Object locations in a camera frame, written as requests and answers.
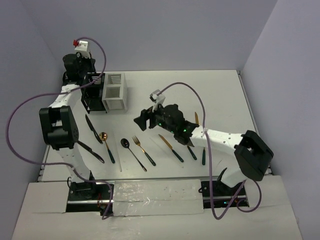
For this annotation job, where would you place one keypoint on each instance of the gold fork green handle left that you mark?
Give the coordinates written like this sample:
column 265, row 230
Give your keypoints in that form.
column 137, row 142

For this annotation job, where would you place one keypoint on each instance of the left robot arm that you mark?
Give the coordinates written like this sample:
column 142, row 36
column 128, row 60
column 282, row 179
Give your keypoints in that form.
column 58, row 124

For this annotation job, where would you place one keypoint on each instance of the black utensil caddy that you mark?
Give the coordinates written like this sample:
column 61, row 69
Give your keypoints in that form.
column 92, row 95

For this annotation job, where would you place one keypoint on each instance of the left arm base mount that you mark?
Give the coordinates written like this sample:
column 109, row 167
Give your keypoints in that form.
column 89, row 197

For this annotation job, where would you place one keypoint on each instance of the white utensil caddy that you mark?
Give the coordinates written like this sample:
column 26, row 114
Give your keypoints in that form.
column 115, row 91

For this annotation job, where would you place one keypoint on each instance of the gold spoon green handle right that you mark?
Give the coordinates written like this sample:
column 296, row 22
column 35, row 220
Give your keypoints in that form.
column 203, row 158

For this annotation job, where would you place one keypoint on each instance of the black spoon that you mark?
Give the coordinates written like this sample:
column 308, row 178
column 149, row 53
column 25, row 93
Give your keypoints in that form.
column 125, row 143

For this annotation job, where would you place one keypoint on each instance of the gold spoon green handle left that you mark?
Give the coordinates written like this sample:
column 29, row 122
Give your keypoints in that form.
column 104, row 136

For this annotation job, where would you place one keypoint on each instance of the clear chopstick left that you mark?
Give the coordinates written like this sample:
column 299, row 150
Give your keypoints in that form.
column 117, row 152

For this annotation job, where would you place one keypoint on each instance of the black knife lower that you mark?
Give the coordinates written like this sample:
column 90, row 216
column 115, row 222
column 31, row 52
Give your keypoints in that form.
column 88, row 149

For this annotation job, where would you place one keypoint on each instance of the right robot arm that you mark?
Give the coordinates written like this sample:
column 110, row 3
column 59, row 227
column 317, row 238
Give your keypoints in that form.
column 252, row 154

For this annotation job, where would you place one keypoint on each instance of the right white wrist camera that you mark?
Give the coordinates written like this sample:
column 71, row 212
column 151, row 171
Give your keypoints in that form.
column 157, row 98

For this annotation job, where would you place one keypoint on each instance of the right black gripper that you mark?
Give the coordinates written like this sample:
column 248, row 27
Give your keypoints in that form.
column 146, row 114

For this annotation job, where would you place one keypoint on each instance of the gold fork green handle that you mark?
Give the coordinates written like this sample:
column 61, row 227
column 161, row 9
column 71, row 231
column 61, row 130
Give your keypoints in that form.
column 137, row 142
column 192, row 153

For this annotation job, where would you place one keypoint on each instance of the gold knife green handle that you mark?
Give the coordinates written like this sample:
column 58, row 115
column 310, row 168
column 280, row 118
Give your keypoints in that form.
column 171, row 148
column 196, row 118

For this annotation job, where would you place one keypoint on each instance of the black knife upper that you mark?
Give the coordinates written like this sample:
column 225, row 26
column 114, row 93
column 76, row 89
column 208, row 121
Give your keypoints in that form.
column 91, row 127

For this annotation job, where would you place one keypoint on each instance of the black knife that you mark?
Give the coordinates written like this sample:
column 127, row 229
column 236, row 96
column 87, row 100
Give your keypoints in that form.
column 88, row 149
column 91, row 127

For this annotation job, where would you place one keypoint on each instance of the gold spoon green handle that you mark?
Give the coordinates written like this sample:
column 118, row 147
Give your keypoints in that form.
column 203, row 158
column 104, row 136

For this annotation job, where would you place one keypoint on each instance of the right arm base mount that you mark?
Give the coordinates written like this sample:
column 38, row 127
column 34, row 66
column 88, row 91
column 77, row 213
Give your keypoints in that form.
column 222, row 197

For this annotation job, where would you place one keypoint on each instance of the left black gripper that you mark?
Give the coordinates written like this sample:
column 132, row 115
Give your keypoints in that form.
column 90, row 61

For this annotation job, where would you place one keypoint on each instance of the gold fork green handle right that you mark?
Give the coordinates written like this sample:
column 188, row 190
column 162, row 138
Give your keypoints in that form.
column 192, row 153

